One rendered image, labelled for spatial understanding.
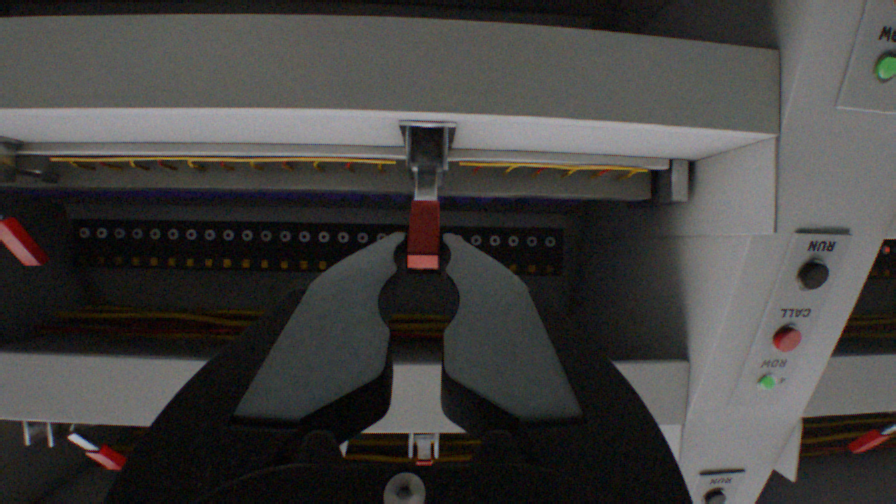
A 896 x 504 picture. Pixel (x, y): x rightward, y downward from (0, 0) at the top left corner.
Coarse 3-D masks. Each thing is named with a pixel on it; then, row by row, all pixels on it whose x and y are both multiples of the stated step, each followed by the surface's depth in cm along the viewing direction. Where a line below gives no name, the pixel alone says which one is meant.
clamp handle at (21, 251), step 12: (0, 216) 17; (12, 216) 18; (0, 228) 18; (12, 228) 18; (24, 228) 18; (12, 240) 18; (24, 240) 18; (24, 252) 19; (36, 252) 19; (24, 264) 19; (36, 264) 19
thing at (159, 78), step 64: (0, 64) 13; (64, 64) 13; (128, 64) 13; (192, 64) 14; (256, 64) 14; (320, 64) 14; (384, 64) 14; (448, 64) 14; (512, 64) 14; (576, 64) 14; (640, 64) 15; (704, 64) 15; (768, 64) 15; (0, 128) 15; (64, 128) 16; (128, 128) 16; (192, 128) 16; (256, 128) 16; (320, 128) 16; (384, 128) 16; (512, 128) 16; (576, 128) 15; (640, 128) 15; (704, 128) 15; (768, 128) 15; (0, 192) 28; (704, 192) 19; (768, 192) 15
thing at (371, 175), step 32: (32, 160) 20; (64, 160) 19; (96, 160) 19; (128, 160) 21; (160, 160) 19; (192, 160) 19; (224, 160) 19; (256, 160) 19; (288, 160) 19; (320, 160) 19; (352, 160) 19; (384, 160) 19; (288, 192) 23; (320, 192) 22; (352, 192) 22; (384, 192) 22; (448, 192) 21; (480, 192) 21; (512, 192) 21; (544, 192) 21; (576, 192) 22; (608, 192) 22; (640, 192) 22
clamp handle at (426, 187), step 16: (432, 176) 15; (416, 192) 14; (432, 192) 14; (416, 208) 13; (432, 208) 13; (416, 224) 12; (432, 224) 12; (416, 240) 12; (432, 240) 12; (416, 256) 11; (432, 256) 11
